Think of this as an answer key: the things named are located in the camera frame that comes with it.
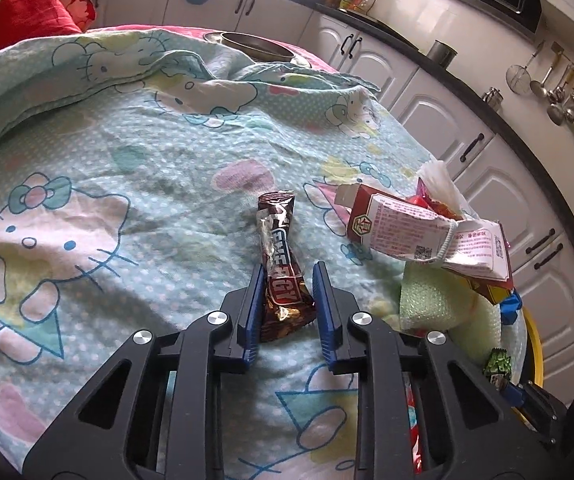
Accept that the metal canister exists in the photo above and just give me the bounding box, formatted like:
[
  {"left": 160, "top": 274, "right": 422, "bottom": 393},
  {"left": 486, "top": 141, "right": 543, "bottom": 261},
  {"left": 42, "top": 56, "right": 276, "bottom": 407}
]
[{"left": 426, "top": 39, "right": 458, "bottom": 67}]

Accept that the metal basin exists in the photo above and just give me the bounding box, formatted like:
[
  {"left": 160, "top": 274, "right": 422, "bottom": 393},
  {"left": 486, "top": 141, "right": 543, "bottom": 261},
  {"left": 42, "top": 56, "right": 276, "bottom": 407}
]
[{"left": 203, "top": 31, "right": 312, "bottom": 67}]

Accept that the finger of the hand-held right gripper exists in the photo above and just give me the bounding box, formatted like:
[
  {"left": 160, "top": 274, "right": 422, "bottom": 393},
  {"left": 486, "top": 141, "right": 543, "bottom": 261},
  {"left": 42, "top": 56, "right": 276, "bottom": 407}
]
[{"left": 506, "top": 382, "right": 568, "bottom": 448}]

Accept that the small green candy wrapper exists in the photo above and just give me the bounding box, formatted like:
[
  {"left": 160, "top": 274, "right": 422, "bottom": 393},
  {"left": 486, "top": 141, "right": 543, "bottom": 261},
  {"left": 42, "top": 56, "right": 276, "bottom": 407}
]
[{"left": 482, "top": 347, "right": 512, "bottom": 391}]

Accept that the row of condiment bottles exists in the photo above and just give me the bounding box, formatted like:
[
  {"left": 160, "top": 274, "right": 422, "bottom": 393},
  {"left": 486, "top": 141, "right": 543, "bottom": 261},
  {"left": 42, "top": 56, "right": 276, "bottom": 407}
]
[{"left": 324, "top": 0, "right": 372, "bottom": 13}]

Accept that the white ribbed plastic wrapper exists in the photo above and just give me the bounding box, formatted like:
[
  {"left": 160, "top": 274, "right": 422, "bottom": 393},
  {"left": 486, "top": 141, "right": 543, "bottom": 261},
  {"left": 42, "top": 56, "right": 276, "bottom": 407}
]
[{"left": 417, "top": 159, "right": 468, "bottom": 221}]

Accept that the green bubble wrap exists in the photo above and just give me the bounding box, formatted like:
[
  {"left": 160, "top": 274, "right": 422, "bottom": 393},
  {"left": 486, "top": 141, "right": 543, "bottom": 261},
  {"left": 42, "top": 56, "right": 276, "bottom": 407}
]
[{"left": 398, "top": 262, "right": 522, "bottom": 376}]

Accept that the cat print blanket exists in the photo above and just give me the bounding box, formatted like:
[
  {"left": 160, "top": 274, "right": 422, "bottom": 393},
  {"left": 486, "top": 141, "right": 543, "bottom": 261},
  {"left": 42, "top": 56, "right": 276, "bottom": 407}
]
[{"left": 0, "top": 27, "right": 528, "bottom": 480}]

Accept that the row of hanging kitchen utensils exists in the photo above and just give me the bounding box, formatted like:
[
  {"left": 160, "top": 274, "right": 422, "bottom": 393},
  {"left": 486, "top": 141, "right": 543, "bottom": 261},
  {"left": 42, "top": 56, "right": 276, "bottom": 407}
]
[{"left": 506, "top": 40, "right": 574, "bottom": 141}]

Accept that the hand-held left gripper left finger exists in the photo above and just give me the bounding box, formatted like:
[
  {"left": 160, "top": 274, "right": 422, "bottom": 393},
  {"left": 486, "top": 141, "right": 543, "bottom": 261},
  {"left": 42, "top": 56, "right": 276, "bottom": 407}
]
[{"left": 22, "top": 262, "right": 268, "bottom": 480}]

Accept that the yellow plastic bin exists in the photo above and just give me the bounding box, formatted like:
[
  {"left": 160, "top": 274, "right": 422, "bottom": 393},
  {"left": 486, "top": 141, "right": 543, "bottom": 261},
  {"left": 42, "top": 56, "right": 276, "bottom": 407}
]
[{"left": 509, "top": 307, "right": 545, "bottom": 426}]

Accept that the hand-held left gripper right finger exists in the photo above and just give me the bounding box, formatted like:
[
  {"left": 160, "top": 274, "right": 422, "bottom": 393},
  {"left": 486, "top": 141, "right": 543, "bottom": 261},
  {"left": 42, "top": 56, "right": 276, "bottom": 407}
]
[{"left": 311, "top": 261, "right": 550, "bottom": 480}]

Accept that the brown snack bar wrapper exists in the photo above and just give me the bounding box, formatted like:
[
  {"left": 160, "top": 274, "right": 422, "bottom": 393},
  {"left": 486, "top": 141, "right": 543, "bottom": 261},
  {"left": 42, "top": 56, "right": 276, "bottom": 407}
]
[{"left": 256, "top": 190, "right": 318, "bottom": 343}]

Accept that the blue plastic piece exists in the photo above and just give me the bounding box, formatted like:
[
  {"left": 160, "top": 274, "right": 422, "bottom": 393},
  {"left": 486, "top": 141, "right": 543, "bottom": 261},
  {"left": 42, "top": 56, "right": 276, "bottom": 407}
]
[{"left": 499, "top": 290, "right": 524, "bottom": 326}]

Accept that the crushed red white carton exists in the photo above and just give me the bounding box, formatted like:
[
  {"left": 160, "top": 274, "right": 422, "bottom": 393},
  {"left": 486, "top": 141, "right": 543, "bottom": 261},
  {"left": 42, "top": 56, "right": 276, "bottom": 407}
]
[{"left": 334, "top": 182, "right": 512, "bottom": 286}]

